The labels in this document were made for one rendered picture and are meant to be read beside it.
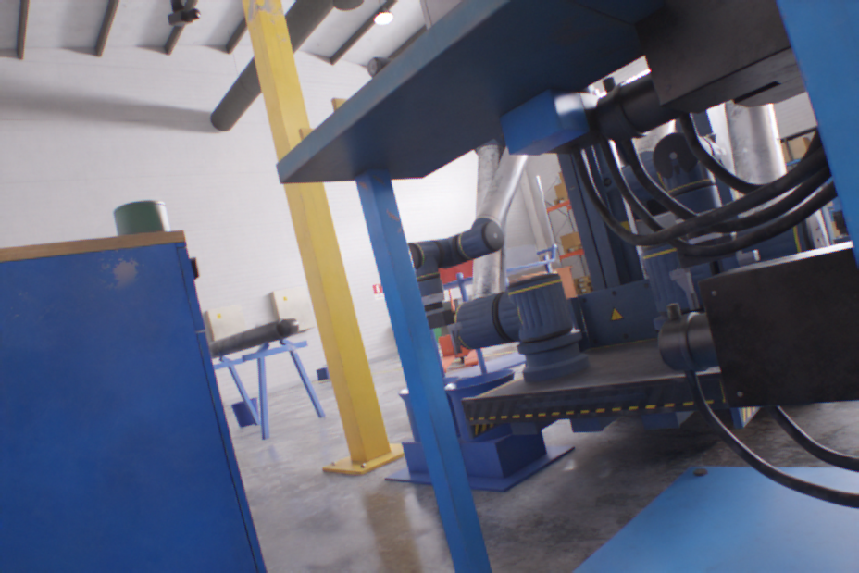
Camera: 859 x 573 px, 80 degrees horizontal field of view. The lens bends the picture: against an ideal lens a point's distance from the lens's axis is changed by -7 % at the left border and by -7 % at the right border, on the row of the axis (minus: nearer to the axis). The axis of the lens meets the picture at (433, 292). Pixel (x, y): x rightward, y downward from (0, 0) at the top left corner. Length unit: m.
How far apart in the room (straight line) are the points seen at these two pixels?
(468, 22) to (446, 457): 0.87
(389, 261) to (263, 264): 10.78
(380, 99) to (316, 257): 2.05
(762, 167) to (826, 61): 1.15
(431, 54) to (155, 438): 0.80
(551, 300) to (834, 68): 1.47
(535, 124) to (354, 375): 2.07
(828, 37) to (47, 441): 1.16
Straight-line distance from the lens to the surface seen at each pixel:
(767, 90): 1.20
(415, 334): 1.22
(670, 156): 1.37
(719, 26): 0.91
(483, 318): 2.09
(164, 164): 12.00
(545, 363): 1.97
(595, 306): 2.48
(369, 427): 2.97
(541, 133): 1.10
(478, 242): 1.89
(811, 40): 0.63
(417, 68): 0.88
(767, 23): 0.89
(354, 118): 1.00
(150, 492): 1.10
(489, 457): 2.16
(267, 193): 12.51
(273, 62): 3.30
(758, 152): 1.78
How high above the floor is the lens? 0.65
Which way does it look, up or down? 3 degrees up
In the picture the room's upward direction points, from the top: 14 degrees counter-clockwise
